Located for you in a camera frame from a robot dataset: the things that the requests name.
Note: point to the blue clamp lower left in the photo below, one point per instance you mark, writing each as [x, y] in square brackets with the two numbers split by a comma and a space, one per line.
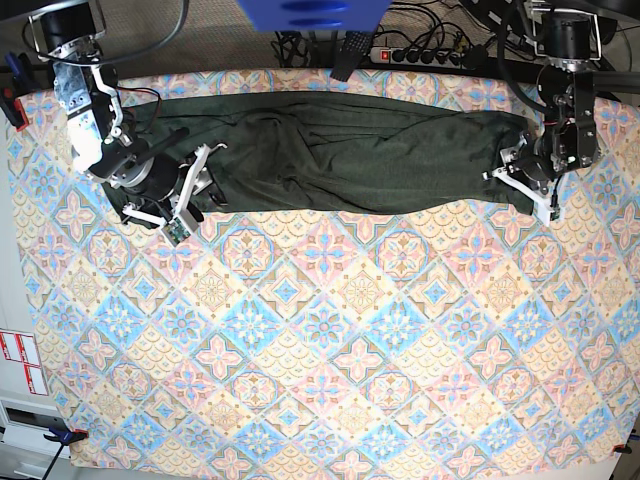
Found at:
[65, 437]

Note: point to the blue clamp upper left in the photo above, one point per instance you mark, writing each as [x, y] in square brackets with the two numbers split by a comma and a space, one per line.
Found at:
[11, 105]

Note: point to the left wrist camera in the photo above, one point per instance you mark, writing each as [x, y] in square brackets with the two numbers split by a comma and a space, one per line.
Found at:
[547, 212]

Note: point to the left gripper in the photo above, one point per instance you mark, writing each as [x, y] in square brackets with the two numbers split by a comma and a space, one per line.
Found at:
[528, 169]

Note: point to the colourful patterned tablecloth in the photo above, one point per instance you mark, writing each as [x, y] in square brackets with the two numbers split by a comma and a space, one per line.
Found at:
[463, 342]

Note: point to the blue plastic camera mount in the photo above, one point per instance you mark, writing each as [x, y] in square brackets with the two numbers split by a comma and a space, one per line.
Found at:
[310, 15]

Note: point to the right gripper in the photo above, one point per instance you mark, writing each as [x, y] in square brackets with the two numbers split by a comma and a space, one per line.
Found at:
[164, 184]

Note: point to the blue clamp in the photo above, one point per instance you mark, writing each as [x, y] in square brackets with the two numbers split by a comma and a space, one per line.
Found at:
[11, 105]
[65, 437]

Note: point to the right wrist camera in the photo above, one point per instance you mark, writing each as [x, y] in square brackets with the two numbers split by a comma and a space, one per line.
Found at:
[180, 227]

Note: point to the orange clamp lower right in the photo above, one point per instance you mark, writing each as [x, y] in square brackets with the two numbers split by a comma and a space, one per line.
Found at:
[623, 449]

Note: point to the black remote control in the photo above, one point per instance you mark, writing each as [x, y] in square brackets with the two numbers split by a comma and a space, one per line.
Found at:
[355, 46]

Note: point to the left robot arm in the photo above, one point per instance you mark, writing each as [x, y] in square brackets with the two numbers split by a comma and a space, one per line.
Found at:
[569, 40]

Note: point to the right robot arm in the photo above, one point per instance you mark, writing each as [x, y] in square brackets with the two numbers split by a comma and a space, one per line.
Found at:
[103, 135]

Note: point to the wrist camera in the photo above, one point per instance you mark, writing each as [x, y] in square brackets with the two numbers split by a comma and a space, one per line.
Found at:
[180, 227]
[547, 212]

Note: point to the red white label stickers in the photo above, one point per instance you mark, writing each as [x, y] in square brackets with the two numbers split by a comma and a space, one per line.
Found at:
[20, 349]

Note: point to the white power strip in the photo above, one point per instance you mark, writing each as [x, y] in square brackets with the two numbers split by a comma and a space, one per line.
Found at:
[412, 57]

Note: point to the dark green long-sleeve shirt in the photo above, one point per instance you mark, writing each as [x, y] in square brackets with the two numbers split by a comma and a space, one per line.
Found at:
[329, 151]

